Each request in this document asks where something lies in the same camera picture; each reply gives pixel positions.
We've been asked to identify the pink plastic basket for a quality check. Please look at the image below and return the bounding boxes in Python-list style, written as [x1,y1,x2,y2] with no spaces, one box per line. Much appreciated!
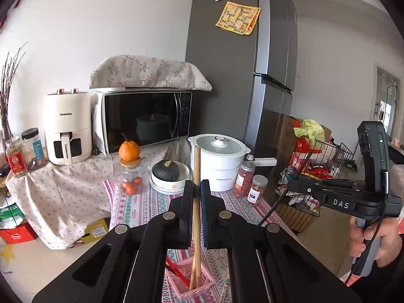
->
[164,252,217,298]

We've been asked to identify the dry twig bouquet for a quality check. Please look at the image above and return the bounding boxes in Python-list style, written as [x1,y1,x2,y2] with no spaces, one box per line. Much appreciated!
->
[0,42,27,139]

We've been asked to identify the yellow cardboard box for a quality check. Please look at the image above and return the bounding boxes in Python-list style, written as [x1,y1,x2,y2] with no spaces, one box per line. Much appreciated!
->
[76,218,109,243]

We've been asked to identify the red label jar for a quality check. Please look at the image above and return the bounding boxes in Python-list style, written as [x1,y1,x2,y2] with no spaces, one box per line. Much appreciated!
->
[5,136,29,178]

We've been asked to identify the grey refrigerator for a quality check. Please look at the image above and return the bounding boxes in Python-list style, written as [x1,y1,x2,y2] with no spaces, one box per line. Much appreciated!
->
[185,0,299,203]

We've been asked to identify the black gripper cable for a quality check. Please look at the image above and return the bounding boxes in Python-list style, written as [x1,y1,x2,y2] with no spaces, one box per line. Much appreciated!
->
[344,170,390,288]

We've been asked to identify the red snack packets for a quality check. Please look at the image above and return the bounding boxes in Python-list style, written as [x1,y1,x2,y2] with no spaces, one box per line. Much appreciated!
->
[289,136,344,180]

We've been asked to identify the black white microwave oven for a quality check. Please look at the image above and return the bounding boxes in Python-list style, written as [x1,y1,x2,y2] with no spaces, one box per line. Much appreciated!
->
[91,88,194,156]

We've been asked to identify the pile of wooden chopsticks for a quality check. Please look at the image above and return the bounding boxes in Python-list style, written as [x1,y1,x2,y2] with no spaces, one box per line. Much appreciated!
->
[220,278,231,303]

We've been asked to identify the jar of red berries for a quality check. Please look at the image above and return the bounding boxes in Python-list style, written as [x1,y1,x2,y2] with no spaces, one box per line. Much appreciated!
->
[234,161,256,199]

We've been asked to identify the red wall hanging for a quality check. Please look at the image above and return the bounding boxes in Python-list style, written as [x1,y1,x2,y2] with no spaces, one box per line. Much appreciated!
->
[0,0,41,29]

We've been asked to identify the black wire storage rack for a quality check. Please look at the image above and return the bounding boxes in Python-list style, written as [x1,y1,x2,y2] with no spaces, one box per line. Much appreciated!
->
[273,139,354,232]

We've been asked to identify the red plastic spoon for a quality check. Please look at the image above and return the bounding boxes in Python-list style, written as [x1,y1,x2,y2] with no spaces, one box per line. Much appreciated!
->
[166,257,190,287]

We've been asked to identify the floral cabinet cloth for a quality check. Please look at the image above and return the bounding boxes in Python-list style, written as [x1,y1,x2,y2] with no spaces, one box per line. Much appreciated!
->
[6,139,196,250]

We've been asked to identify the glass jar with wooden lid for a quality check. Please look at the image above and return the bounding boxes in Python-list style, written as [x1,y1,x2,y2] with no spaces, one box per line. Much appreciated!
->
[119,157,150,195]

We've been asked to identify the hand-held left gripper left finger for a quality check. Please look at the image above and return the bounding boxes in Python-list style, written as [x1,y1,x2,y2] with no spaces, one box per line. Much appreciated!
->
[32,180,194,303]

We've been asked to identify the long brown chopstick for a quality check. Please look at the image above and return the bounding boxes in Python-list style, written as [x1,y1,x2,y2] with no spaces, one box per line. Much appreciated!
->
[189,256,197,291]
[192,146,203,290]

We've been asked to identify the white glass pot lid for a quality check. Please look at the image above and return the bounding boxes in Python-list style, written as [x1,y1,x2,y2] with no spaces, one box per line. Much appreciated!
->
[193,135,245,154]

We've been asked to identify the person's right hand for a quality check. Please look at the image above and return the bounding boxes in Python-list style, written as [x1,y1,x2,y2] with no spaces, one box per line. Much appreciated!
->
[349,217,402,268]

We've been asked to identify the dark green kabocha squash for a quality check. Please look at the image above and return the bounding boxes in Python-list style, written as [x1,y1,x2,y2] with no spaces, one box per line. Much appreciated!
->
[152,160,180,181]

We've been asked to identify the white electric cooking pot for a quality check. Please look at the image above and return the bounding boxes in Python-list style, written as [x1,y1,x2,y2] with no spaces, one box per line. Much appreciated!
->
[188,134,277,192]

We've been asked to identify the orange with stem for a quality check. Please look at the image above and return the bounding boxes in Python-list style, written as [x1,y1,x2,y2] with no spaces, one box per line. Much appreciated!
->
[119,134,140,161]

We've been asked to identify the patterned striped tablecloth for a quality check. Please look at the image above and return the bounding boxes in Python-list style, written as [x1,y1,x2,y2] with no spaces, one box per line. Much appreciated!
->
[104,179,304,303]

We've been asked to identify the glass door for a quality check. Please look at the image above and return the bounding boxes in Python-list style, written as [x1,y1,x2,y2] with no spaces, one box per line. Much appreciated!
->
[372,66,400,133]

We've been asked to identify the floral microwave cover cloth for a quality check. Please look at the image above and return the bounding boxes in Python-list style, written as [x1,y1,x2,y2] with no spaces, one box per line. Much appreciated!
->
[89,55,212,92]

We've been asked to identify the red box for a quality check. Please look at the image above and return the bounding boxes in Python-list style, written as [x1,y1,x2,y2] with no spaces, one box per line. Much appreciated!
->
[0,222,38,245]

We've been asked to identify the blue label jar black lid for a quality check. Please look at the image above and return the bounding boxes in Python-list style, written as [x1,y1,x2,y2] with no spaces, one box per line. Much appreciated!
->
[21,128,48,168]

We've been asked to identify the cream air fryer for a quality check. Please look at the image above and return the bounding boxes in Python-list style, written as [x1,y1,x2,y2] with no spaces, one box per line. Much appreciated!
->
[43,88,93,165]

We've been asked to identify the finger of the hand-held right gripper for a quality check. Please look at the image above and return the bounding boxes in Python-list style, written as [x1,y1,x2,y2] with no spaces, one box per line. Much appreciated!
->
[287,179,335,203]
[316,179,362,194]

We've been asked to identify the green leafy cabbage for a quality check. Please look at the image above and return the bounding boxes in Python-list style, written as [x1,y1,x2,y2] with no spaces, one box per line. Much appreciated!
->
[293,119,325,142]

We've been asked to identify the yellow printed paper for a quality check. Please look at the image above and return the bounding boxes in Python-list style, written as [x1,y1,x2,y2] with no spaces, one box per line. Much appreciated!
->
[215,2,261,36]

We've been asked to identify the jar of nuts silver lid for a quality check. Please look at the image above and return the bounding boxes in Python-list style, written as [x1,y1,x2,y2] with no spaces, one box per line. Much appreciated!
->
[247,174,269,204]

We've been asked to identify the green plastic bag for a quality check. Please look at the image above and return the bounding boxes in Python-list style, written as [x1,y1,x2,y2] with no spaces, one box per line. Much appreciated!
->
[0,204,26,228]

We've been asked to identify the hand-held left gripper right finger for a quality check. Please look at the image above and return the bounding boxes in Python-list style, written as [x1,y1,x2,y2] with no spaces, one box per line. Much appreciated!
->
[200,179,363,303]

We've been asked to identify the yellow star sticker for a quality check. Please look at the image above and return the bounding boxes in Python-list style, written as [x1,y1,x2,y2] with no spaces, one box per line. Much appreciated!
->
[0,244,16,266]

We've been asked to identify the brown cardboard box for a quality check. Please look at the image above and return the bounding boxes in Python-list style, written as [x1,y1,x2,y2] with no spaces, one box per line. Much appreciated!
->
[276,114,332,171]

